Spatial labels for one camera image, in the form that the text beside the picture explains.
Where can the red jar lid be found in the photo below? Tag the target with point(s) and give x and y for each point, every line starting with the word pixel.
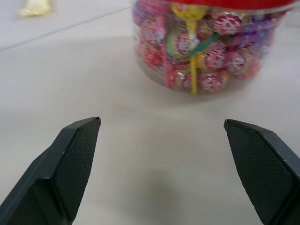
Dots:
pixel 229 3

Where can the pale yellow wrapped packet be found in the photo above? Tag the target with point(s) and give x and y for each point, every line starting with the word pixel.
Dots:
pixel 35 8

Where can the clear plastic lollipop jar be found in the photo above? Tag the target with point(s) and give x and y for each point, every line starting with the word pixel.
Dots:
pixel 206 44

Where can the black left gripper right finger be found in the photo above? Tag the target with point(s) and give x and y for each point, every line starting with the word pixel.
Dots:
pixel 262 164

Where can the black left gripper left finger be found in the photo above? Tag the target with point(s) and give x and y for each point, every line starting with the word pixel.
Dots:
pixel 58 168

